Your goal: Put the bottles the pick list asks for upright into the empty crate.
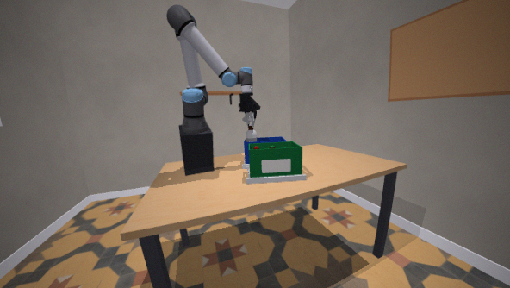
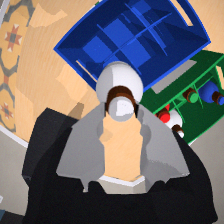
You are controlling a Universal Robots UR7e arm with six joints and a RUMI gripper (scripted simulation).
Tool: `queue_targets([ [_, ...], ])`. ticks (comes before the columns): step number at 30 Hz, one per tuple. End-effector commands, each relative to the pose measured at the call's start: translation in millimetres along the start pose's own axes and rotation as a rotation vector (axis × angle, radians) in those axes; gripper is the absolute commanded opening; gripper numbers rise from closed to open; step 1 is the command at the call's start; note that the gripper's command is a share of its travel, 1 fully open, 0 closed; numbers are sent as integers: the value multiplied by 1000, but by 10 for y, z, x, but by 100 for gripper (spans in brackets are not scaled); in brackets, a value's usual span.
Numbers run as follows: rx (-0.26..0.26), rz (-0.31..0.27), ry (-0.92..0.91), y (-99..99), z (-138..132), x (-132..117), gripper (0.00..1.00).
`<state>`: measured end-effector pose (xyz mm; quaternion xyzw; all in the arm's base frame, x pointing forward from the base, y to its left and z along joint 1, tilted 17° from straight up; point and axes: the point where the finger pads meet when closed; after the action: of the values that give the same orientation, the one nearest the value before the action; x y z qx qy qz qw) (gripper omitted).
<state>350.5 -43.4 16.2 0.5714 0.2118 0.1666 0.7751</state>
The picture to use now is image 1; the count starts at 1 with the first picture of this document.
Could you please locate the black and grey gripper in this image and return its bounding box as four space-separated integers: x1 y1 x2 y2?
239 92 257 128

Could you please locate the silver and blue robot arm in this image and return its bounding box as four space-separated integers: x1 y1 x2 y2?
167 4 253 134

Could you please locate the green crate with dividers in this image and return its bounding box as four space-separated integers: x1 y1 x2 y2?
249 141 302 178

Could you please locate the blue crate with dividers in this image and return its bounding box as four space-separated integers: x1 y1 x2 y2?
244 137 286 164

